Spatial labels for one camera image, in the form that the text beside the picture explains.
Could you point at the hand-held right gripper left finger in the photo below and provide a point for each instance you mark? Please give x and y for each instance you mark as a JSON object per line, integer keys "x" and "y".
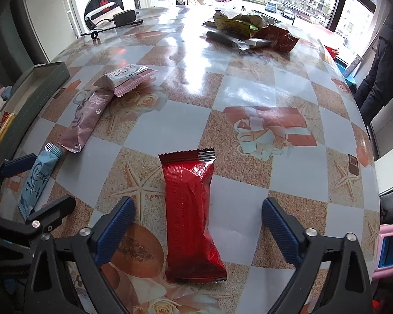
{"x": 114, "y": 232}

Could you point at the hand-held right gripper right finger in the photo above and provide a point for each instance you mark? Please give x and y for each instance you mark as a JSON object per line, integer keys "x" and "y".
{"x": 280, "y": 232}

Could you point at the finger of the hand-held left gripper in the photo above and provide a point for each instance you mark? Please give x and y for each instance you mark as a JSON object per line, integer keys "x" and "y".
{"x": 54, "y": 211}
{"x": 18, "y": 165}

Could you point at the light blue snack packet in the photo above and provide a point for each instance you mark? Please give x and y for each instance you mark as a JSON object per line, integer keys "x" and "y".
{"x": 36, "y": 183}

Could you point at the red snack packet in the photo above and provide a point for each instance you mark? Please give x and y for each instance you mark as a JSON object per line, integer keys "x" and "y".
{"x": 190, "y": 219}

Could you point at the dark green box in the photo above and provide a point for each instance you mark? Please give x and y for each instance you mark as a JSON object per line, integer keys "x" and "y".
{"x": 42, "y": 91}

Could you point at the yellow snack packet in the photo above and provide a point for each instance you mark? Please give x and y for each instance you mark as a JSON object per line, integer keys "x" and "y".
{"x": 5, "y": 127}

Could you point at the mauve long snack packet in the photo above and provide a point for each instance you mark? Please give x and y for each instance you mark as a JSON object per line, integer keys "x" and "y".
{"x": 85, "y": 121}

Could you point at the red plastic stool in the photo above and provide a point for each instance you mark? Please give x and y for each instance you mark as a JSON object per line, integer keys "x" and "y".
{"x": 380, "y": 307}

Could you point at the pink white snack packet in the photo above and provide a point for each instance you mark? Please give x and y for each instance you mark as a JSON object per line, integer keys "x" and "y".
{"x": 131, "y": 78}

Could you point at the blue plastic basin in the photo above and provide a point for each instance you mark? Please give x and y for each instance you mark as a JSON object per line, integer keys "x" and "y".
{"x": 347, "y": 77}

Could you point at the black power adapter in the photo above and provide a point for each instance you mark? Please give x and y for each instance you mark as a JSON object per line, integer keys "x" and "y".
{"x": 124, "y": 18}

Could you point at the grey patterned board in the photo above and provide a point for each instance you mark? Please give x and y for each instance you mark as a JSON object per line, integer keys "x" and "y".
{"x": 355, "y": 64}

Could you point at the red plastic basin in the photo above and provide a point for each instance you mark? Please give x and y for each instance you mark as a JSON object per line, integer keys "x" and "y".
{"x": 330, "y": 51}

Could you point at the pile of snack packets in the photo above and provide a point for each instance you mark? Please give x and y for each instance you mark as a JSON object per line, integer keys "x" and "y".
{"x": 249, "y": 29}

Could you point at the white parked car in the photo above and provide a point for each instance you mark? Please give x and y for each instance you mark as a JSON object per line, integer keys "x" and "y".
{"x": 288, "y": 13}

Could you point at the grey parked van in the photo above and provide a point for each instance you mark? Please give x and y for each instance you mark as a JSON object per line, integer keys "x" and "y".
{"x": 271, "y": 6}

